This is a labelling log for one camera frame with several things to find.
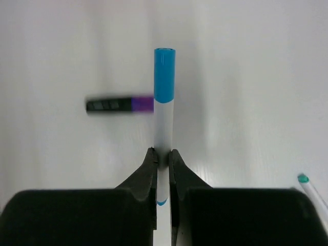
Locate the teal fineliner pen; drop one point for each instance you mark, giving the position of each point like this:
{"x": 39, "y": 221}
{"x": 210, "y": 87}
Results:
{"x": 312, "y": 193}

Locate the blue fineliner pen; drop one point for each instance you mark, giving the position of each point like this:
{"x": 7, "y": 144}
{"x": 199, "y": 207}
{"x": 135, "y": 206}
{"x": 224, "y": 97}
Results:
{"x": 164, "y": 89}

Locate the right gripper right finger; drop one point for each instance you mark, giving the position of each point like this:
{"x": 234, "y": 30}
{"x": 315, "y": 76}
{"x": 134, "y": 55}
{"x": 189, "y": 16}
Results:
{"x": 204, "y": 215}

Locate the purple highlighter marker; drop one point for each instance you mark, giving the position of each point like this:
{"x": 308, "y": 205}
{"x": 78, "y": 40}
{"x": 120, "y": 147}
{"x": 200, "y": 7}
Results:
{"x": 123, "y": 104}

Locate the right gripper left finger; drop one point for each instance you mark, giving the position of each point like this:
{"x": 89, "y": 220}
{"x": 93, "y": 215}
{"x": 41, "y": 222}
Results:
{"x": 124, "y": 215}

